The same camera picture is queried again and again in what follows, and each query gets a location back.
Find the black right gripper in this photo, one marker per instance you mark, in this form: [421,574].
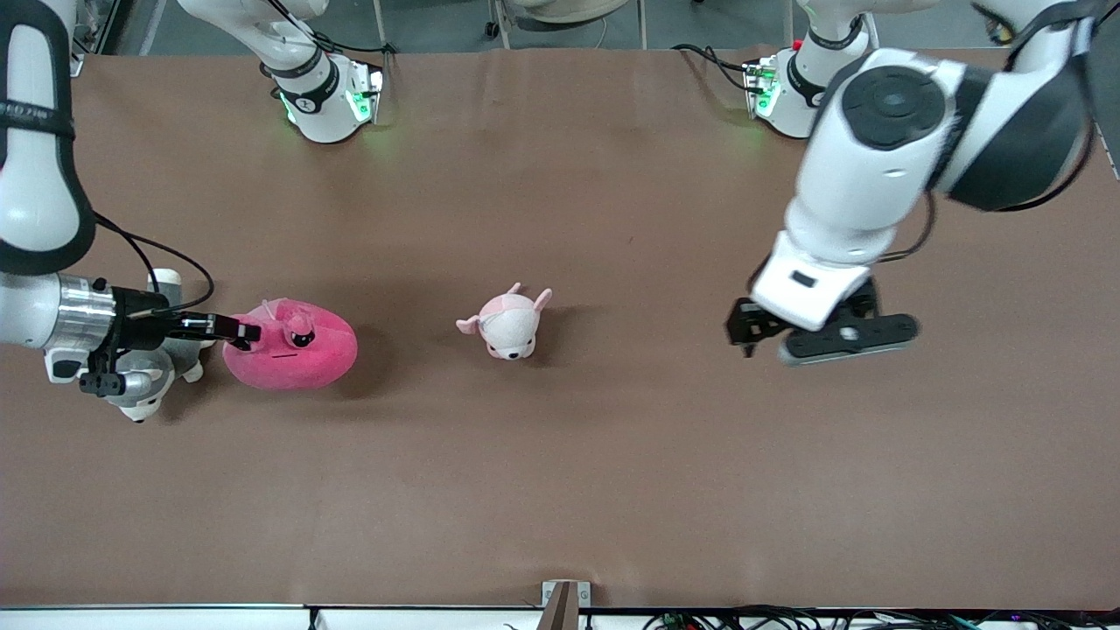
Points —
[140,319]

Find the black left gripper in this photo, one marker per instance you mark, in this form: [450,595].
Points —
[749,324]

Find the hot pink round plush toy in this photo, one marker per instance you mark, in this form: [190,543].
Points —
[306,363]

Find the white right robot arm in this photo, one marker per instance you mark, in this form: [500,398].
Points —
[35,175]

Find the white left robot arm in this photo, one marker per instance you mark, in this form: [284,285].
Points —
[857,192]

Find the grey white husky plush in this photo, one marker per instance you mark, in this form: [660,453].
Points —
[140,408]

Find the brown table cover sheet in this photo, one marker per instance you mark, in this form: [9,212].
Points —
[612,481]

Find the pale pink plush puppy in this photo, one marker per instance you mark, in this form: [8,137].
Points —
[507,328]

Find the beige office chair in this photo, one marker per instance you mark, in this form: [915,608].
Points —
[569,7]

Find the white table edge rail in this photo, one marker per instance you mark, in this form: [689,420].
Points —
[175,618]

